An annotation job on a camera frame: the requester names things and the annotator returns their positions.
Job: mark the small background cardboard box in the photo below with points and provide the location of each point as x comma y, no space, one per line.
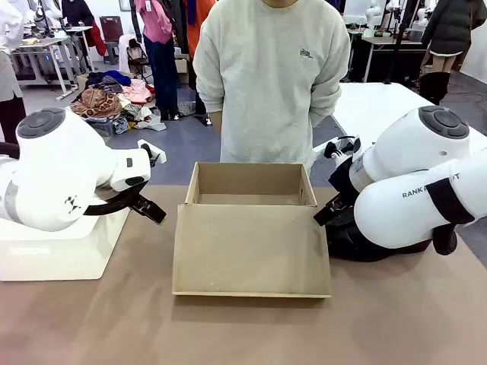
182,68

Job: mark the red hanging garment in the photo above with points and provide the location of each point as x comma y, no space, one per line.
99,40

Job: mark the black tripod pole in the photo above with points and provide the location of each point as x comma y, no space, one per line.
399,38

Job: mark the black folding chair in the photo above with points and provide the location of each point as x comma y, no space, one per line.
135,57

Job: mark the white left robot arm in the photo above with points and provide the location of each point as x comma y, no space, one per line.
57,171

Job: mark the person in dark jacket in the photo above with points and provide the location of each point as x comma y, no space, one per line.
449,26

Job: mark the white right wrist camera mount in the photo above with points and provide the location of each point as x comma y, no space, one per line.
342,146

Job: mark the white plastic storage bin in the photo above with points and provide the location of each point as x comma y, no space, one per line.
57,254

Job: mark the person in grey sweatshirt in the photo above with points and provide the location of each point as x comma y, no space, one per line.
266,76

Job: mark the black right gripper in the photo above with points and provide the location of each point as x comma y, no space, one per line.
342,178

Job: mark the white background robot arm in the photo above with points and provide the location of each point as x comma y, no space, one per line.
372,15

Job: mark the figure in pink top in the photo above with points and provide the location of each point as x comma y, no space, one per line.
158,57

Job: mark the pink cloth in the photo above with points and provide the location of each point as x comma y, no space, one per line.
137,93

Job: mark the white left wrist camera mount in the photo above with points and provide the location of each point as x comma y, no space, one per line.
156,152

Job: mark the person's right forearm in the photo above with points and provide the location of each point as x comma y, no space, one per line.
217,121

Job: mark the brown cardboard shoe box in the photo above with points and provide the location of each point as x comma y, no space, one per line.
251,251

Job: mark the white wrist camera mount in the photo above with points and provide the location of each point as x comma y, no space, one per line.
156,152
342,146

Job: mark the white table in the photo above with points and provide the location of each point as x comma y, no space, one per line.
373,106

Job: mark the brown chair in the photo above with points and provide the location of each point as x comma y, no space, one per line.
111,34

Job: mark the orange hanging garment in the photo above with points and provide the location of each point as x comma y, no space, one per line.
198,26

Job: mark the black leather shoe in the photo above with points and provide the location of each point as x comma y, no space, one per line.
342,243

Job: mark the black background table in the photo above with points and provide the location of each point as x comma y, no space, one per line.
380,57

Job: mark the white crumpled cloth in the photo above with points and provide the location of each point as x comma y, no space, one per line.
152,121

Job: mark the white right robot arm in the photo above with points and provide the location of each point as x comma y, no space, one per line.
411,159

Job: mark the blue cloth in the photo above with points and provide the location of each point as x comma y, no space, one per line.
116,76

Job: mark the brown patterned cloth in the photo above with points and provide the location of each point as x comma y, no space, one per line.
97,102

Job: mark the grey desk with white legs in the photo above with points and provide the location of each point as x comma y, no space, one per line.
49,43

